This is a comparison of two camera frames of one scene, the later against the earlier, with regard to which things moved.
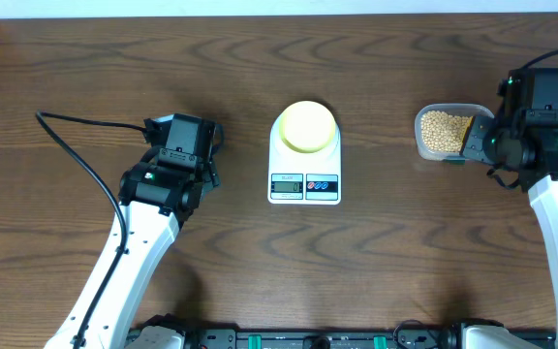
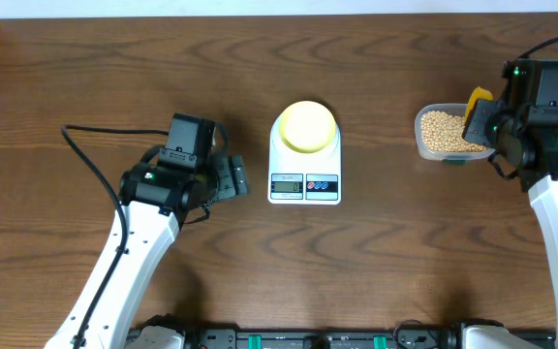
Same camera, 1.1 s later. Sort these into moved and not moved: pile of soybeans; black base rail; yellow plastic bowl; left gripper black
Moved: left gripper black
Not moved: black base rail; pile of soybeans; yellow plastic bowl
